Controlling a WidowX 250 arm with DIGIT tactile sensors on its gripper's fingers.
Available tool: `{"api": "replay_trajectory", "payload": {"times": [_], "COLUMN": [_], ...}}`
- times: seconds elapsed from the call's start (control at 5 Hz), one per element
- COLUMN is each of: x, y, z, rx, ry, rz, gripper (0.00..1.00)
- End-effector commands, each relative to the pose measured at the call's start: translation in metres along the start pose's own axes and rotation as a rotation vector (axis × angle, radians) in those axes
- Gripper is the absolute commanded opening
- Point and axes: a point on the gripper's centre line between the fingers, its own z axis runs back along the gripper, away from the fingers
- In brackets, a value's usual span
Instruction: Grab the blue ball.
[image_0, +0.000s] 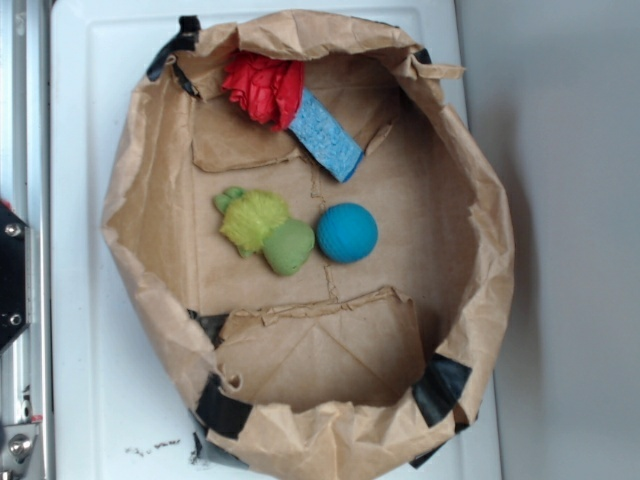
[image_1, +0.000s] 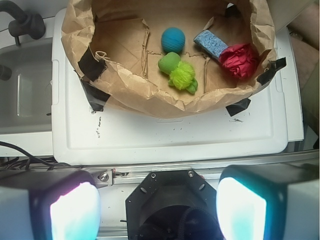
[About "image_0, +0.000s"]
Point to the blue dimpled ball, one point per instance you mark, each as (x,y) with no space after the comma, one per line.
(347,233)

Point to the green fuzzy plush toy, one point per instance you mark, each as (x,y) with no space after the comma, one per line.
(259,222)

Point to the blue sponge block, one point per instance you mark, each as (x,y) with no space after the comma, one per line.
(325,139)

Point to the brown paper bag bin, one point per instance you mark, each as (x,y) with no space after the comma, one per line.
(339,371)

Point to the red crumpled cloth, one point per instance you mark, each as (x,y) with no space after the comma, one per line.
(268,90)

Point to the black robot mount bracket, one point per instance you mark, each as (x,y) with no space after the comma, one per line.
(13,276)

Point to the silver metal rail frame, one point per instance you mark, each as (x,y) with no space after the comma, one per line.
(27,440)

